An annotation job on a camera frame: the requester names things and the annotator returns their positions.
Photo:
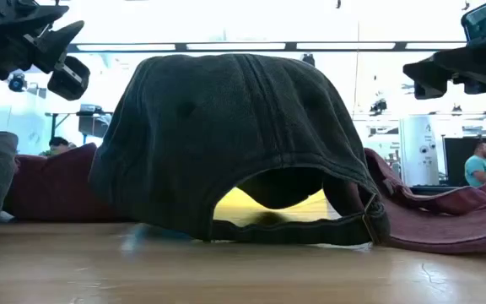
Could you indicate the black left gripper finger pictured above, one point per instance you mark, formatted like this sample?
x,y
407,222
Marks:
x,y
71,80
59,44

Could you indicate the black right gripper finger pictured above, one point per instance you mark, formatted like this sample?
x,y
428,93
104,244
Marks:
x,y
428,78

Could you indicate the background table with black box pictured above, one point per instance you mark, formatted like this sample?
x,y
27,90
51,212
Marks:
x,y
93,124

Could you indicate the person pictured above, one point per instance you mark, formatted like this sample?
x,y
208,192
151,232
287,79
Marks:
x,y
480,166
58,145

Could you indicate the white cabinet machine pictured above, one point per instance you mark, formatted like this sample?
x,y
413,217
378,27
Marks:
x,y
419,152

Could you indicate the black partition panel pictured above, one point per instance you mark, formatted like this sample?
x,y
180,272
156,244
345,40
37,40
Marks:
x,y
454,162

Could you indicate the maroon baseball cap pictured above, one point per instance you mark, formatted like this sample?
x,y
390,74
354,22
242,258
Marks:
x,y
449,224
53,186

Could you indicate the dark overhead beam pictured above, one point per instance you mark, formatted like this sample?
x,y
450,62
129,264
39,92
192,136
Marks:
x,y
234,46

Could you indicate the yellow baseball cap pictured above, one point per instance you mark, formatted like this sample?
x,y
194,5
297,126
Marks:
x,y
234,209

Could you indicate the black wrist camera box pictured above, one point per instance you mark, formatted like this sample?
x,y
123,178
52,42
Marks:
x,y
482,21

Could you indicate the camera with blue lens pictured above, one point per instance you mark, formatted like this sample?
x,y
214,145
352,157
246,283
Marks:
x,y
16,82

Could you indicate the black hanging camera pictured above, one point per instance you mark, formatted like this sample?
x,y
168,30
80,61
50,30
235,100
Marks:
x,y
378,106

